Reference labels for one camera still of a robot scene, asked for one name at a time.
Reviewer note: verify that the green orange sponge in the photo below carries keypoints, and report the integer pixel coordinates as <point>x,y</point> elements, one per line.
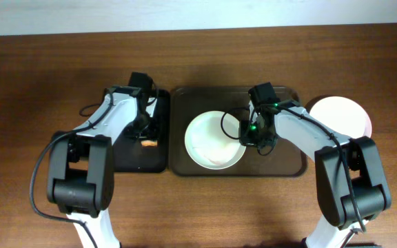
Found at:
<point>149,143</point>

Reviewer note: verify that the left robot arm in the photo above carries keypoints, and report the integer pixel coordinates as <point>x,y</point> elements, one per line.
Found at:
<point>81,168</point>

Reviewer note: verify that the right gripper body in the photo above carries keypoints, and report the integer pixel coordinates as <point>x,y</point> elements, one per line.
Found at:
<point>260,138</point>

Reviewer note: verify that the pink plate with red smear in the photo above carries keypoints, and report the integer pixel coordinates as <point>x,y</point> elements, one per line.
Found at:
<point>342,115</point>

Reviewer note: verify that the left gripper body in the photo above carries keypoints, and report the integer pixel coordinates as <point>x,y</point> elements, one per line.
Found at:
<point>144,132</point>

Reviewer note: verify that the cream plate with red smear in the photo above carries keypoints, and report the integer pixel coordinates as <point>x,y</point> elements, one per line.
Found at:
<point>209,140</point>

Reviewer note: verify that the black plastic tray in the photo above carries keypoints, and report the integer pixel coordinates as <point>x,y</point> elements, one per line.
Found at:
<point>131,156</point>

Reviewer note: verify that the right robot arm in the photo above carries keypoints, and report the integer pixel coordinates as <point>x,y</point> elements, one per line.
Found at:
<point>351,185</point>

